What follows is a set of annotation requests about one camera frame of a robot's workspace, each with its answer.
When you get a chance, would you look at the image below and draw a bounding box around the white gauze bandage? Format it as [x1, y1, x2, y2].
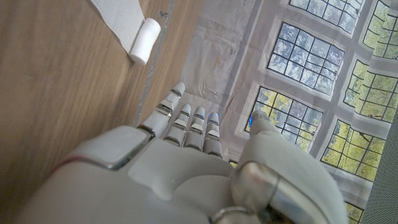
[90, 0, 162, 66]

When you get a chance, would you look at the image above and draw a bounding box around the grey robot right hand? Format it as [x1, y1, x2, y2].
[12, 82, 351, 224]

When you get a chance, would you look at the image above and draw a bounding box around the printed window backdrop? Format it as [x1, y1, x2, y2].
[180, 0, 398, 224]

